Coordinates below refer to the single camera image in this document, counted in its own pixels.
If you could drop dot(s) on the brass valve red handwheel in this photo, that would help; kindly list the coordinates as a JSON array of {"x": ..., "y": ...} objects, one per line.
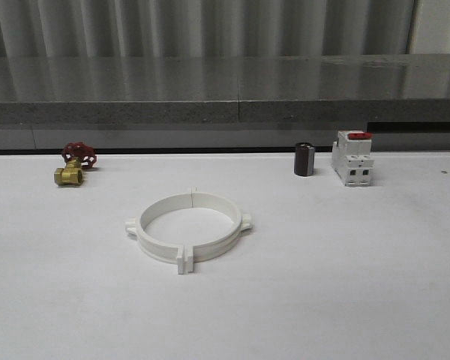
[{"x": 77, "y": 157}]

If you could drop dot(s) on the white half pipe clamp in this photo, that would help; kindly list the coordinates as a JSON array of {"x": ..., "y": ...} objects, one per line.
[
  {"x": 178, "y": 254},
  {"x": 212, "y": 225}
]

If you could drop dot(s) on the grey pleated curtain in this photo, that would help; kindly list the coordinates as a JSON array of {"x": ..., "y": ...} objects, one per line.
[{"x": 223, "y": 28}]

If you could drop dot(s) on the dark brown cylindrical capacitor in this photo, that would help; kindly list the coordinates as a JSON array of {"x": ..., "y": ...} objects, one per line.
[{"x": 304, "y": 159}]

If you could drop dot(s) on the white circuit breaker red switch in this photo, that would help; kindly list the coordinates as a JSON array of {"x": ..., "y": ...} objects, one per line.
[{"x": 351, "y": 157}]

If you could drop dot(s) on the grey stone counter shelf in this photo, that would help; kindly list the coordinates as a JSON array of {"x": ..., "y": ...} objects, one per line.
[{"x": 177, "y": 104}]

